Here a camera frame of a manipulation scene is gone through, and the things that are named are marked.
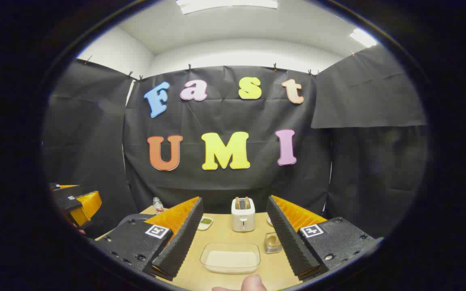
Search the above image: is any wide ceiling light panel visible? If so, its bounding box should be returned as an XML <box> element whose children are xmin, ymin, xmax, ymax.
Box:
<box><xmin>176</xmin><ymin>0</ymin><xmax>279</xmax><ymax>15</ymax></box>

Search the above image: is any black backdrop cloth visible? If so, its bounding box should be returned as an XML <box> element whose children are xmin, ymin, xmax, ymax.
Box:
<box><xmin>43</xmin><ymin>44</ymin><xmax>428</xmax><ymax>239</ymax></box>

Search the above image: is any narrow ceiling light panel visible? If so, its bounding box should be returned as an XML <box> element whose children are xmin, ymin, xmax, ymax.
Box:
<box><xmin>349</xmin><ymin>28</ymin><xmax>378</xmax><ymax>48</ymax></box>

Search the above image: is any dark grey rice cooker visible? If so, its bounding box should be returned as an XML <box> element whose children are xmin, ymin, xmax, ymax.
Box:
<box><xmin>116</xmin><ymin>213</ymin><xmax>155</xmax><ymax>228</ymax></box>

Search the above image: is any clear chopstick holder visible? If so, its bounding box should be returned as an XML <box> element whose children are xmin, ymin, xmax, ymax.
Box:
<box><xmin>264</xmin><ymin>232</ymin><xmax>283</xmax><ymax>254</ymax></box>

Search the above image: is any white toaster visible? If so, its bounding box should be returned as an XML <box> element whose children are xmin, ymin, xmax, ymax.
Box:
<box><xmin>231</xmin><ymin>197</ymin><xmax>255</xmax><ymax>232</ymax></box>

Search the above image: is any clear tray of rice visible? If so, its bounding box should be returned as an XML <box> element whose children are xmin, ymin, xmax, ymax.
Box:
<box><xmin>200</xmin><ymin>242</ymin><xmax>261</xmax><ymax>274</ymax></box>

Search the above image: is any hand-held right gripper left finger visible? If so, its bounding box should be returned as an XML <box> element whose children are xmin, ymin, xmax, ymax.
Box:
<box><xmin>95</xmin><ymin>197</ymin><xmax>204</xmax><ymax>281</ymax></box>

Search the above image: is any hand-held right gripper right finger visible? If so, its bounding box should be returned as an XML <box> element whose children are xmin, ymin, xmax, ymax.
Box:
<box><xmin>266</xmin><ymin>195</ymin><xmax>383</xmax><ymax>281</ymax></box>

